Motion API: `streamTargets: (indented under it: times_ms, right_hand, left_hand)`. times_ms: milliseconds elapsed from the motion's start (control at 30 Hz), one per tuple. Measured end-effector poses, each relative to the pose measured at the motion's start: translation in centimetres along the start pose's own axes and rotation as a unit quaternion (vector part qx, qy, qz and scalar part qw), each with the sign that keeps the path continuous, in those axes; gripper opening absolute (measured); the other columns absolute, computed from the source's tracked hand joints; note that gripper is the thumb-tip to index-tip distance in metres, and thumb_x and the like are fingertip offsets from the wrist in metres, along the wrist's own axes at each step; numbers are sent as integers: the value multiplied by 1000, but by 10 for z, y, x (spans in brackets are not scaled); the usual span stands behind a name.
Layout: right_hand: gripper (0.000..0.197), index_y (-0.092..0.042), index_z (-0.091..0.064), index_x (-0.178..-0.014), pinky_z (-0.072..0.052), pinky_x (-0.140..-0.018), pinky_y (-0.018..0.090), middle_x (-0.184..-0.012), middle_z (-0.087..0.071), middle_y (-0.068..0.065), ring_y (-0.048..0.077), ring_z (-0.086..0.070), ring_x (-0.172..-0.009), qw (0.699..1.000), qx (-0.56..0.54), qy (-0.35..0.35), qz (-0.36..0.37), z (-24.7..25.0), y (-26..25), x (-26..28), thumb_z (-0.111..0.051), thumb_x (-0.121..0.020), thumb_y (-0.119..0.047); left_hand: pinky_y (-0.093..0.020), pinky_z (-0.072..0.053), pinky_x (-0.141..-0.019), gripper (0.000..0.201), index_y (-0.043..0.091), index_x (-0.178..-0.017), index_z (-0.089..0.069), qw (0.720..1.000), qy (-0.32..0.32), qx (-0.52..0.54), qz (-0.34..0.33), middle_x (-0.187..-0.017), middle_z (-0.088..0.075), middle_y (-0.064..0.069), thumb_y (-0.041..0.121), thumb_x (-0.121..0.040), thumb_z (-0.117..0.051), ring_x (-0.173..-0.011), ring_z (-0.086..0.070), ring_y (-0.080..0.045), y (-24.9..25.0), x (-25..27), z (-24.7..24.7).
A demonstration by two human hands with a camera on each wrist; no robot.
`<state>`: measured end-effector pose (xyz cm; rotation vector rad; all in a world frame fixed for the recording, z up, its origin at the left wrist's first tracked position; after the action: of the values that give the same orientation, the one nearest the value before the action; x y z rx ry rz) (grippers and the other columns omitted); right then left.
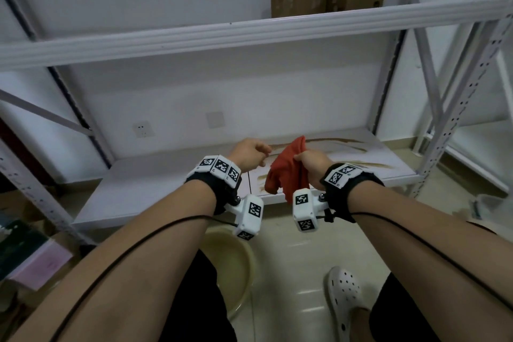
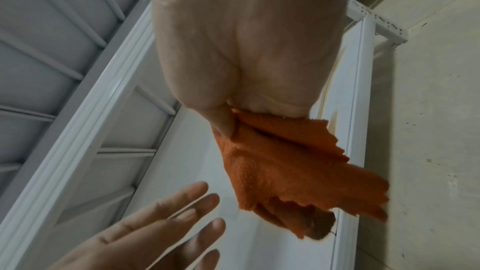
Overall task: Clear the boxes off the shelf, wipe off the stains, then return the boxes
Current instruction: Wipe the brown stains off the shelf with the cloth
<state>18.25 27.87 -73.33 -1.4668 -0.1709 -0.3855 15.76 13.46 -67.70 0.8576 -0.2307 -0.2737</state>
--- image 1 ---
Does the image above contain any person's right hand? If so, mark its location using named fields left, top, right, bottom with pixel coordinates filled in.
left=293, top=149, right=334, bottom=186

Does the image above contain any person's left hand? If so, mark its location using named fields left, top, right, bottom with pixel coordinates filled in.
left=227, top=138, right=273, bottom=172

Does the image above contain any red cleaning cloth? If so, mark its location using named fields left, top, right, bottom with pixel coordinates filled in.
left=264, top=135, right=310, bottom=204

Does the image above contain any white metal shelf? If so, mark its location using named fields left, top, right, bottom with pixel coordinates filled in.
left=0, top=0, right=513, bottom=246

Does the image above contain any pink box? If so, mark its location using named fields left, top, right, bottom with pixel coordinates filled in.
left=7, top=239, right=75, bottom=291

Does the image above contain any dark green labelled box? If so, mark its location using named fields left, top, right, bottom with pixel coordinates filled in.
left=0, top=213, right=49, bottom=281

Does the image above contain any person's right forearm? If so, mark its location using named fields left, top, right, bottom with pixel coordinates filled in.
left=348, top=181, right=513, bottom=342

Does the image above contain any person's left forearm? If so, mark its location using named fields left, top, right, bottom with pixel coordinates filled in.
left=7, top=179, right=217, bottom=342

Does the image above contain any black right wristband with markers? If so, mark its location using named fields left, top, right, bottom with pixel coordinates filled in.
left=319, top=162, right=385, bottom=224

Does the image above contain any black wristband with markers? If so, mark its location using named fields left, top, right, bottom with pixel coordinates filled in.
left=319, top=162, right=385, bottom=224
left=184, top=154, right=243, bottom=216

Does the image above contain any black left wristband with markers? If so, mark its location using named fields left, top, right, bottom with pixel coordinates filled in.
left=184, top=154, right=243, bottom=216

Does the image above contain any yellow plastic basin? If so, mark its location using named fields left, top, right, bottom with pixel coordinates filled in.
left=199, top=227, right=257, bottom=321

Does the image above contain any white clog shoe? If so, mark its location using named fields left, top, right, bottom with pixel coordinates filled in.
left=325, top=267, right=371, bottom=342

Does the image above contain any brown cardboard box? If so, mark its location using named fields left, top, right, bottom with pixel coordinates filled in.
left=325, top=0, right=385, bottom=13
left=270, top=0, right=328, bottom=19

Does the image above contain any white metal storage rack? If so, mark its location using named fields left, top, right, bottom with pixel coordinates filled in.
left=413, top=0, right=513, bottom=194

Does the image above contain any blank white wall plate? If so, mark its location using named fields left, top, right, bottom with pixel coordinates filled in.
left=205, top=111, right=226, bottom=129

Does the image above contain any white wall socket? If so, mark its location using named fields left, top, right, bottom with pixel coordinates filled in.
left=133, top=121, right=155, bottom=139

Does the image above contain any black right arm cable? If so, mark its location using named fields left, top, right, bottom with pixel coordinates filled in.
left=324, top=211, right=513, bottom=313

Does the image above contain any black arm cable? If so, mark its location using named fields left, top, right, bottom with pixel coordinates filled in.
left=50, top=215, right=241, bottom=342
left=324, top=211, right=513, bottom=313

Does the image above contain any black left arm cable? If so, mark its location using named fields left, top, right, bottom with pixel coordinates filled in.
left=50, top=215, right=241, bottom=342

